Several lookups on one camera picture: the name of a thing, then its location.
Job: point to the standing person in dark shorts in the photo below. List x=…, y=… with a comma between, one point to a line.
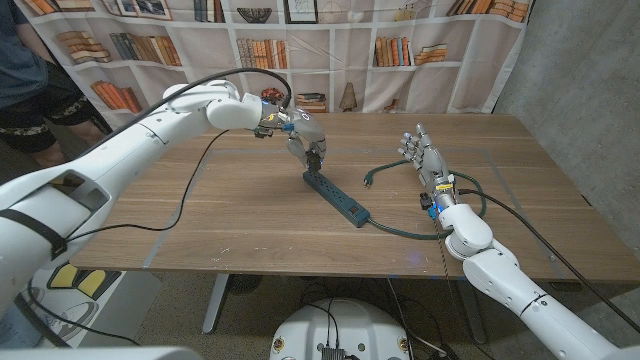
x=20, y=70

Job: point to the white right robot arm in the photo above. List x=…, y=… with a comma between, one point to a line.
x=500, y=280

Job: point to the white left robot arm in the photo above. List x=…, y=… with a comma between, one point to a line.
x=125, y=155

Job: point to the yellow and black foot pedal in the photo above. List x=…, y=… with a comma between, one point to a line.
x=90, y=282

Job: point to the white floor board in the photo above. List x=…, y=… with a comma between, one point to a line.
x=135, y=305

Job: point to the grey table leg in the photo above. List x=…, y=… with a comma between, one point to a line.
x=472, y=320
x=216, y=305

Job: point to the green power strip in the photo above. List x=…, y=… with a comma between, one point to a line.
x=337, y=197

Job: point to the black power adapter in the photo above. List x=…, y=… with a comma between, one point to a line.
x=314, y=163

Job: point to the printed bookshelf backdrop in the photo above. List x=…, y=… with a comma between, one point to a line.
x=350, y=65

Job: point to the seated person in jeans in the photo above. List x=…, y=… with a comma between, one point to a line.
x=10, y=332

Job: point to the white robot torso base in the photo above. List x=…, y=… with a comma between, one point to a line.
x=350, y=330

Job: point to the black round floor fan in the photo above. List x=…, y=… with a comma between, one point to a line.
x=245, y=284

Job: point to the grey tape outline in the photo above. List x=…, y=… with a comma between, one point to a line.
x=360, y=149

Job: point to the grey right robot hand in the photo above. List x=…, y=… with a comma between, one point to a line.
x=432, y=162

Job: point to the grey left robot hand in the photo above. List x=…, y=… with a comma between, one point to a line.
x=307, y=130

